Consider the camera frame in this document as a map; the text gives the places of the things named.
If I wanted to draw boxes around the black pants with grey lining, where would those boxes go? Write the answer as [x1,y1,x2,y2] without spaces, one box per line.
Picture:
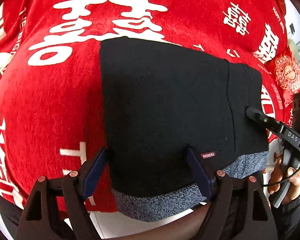
[100,37,269,222]

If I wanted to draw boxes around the person's right hand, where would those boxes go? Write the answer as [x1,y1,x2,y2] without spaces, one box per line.
[268,154,300,205]

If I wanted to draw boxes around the red embroidered cushion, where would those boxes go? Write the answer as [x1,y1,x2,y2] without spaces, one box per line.
[266,47,300,107]

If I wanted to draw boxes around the red blanket with white characters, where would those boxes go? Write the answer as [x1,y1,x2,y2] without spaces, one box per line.
[0,0,293,209]

